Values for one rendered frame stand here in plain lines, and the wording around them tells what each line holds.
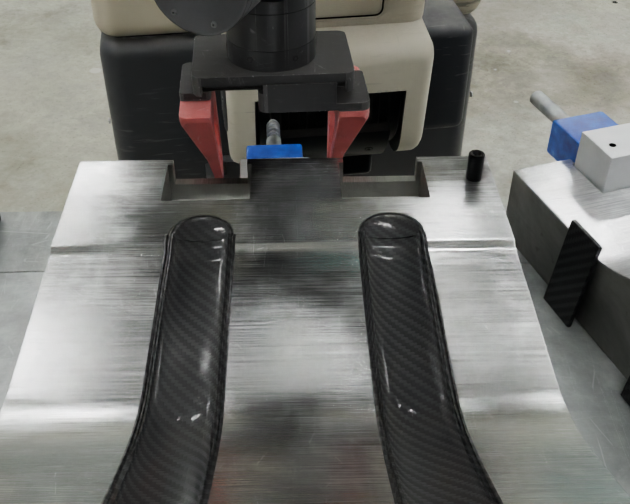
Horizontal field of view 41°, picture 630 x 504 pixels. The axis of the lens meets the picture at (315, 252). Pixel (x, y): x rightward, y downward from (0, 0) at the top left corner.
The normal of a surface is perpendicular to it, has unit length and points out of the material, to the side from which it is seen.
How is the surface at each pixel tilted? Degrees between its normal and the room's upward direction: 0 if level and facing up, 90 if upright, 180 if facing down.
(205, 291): 6
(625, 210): 0
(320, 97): 89
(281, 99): 89
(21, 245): 0
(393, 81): 98
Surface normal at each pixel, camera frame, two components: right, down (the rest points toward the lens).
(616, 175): 0.32, 0.60
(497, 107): 0.00, -0.77
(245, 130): 0.15, 0.73
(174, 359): 0.22, -0.72
